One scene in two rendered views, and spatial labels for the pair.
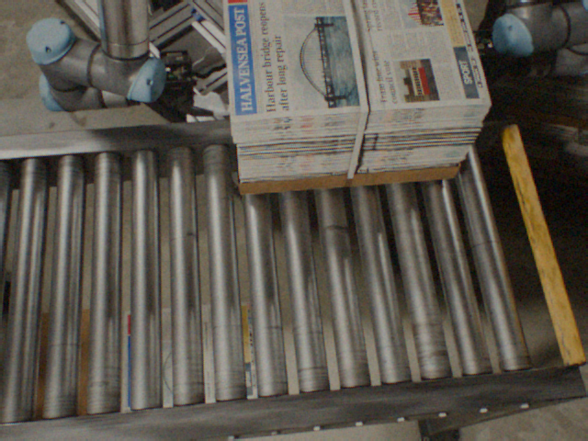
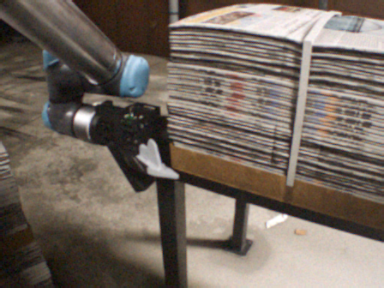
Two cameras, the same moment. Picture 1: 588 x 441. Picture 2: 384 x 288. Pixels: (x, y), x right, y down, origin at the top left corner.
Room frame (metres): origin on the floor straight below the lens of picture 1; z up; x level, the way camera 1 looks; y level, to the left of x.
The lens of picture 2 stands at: (1.11, 0.08, 1.09)
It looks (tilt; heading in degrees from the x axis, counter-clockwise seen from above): 29 degrees down; 218
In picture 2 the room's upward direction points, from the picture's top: straight up
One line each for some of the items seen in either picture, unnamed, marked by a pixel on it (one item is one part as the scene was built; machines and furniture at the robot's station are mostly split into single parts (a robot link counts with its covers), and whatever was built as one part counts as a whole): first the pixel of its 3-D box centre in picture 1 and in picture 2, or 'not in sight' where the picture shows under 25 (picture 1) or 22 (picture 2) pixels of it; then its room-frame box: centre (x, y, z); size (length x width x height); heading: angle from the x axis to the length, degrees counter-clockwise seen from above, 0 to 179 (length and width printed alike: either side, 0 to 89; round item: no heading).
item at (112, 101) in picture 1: (118, 85); not in sight; (0.64, 0.34, 0.81); 0.08 x 0.05 x 0.08; 9
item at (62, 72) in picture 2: (586, 20); (69, 71); (0.77, -0.50, 0.91); 0.11 x 0.08 x 0.11; 108
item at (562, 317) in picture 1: (539, 236); not in sight; (0.39, -0.42, 0.81); 0.43 x 0.03 x 0.02; 9
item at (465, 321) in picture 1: (447, 244); not in sight; (0.38, -0.27, 0.77); 0.47 x 0.05 x 0.05; 9
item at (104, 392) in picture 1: (107, 275); not in sight; (0.29, 0.31, 0.77); 0.47 x 0.05 x 0.05; 9
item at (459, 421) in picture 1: (474, 411); (244, 183); (0.15, -0.43, 0.34); 0.06 x 0.06 x 0.68; 9
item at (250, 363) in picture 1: (189, 354); not in sight; (0.30, 0.27, 0.01); 0.37 x 0.28 x 0.01; 99
